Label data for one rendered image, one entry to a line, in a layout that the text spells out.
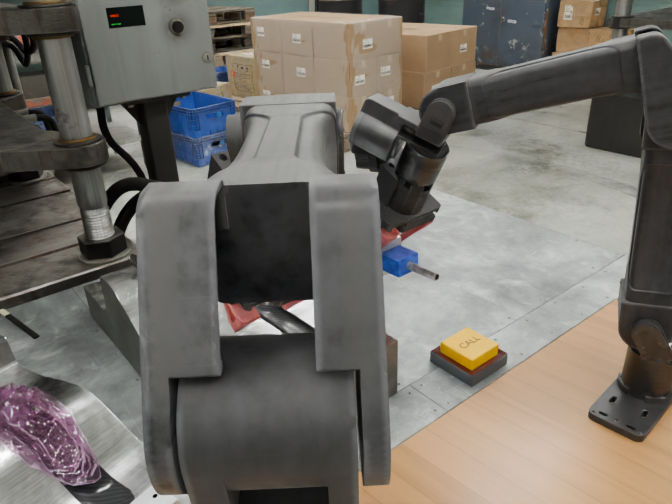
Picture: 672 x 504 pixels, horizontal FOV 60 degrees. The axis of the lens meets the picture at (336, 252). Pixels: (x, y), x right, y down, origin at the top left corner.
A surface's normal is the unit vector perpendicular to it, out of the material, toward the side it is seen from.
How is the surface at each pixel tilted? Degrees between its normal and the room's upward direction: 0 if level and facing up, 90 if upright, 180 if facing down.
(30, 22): 90
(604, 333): 0
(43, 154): 90
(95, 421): 28
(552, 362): 0
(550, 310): 0
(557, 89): 93
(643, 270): 83
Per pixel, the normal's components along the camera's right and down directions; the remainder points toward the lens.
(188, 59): 0.62, 0.33
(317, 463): 0.02, 0.40
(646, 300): -0.43, 0.42
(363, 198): -0.02, -0.47
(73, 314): -0.04, -0.89
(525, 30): -0.76, 0.31
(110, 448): 0.33, -0.71
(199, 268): 0.00, -0.03
